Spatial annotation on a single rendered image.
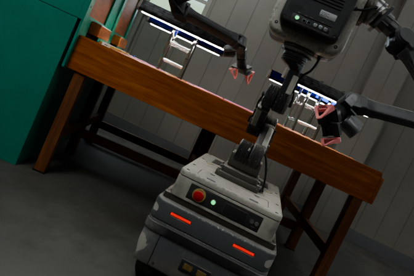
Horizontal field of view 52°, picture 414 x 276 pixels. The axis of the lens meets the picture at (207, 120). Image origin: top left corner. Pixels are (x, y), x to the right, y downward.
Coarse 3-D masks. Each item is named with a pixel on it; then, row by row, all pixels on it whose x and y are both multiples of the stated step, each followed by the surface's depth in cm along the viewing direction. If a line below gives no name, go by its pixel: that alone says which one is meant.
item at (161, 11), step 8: (144, 0) 253; (144, 8) 251; (152, 8) 252; (160, 8) 254; (160, 16) 252; (168, 16) 253; (176, 24) 253; (184, 24) 254; (192, 24) 255; (192, 32) 253; (200, 32) 254; (208, 40) 254; (216, 40) 255
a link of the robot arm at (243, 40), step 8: (176, 16) 211; (184, 16) 212; (192, 16) 214; (200, 16) 216; (200, 24) 218; (208, 24) 218; (216, 24) 220; (208, 32) 222; (216, 32) 221; (224, 32) 222; (232, 32) 224; (224, 40) 225; (232, 40) 223; (240, 40) 226; (232, 48) 228
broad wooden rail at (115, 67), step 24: (96, 48) 224; (96, 72) 225; (120, 72) 225; (144, 72) 226; (144, 96) 227; (168, 96) 228; (192, 96) 228; (192, 120) 229; (216, 120) 230; (240, 120) 230; (288, 144) 233; (312, 144) 233; (312, 168) 235; (336, 168) 235; (360, 168) 236; (360, 192) 237
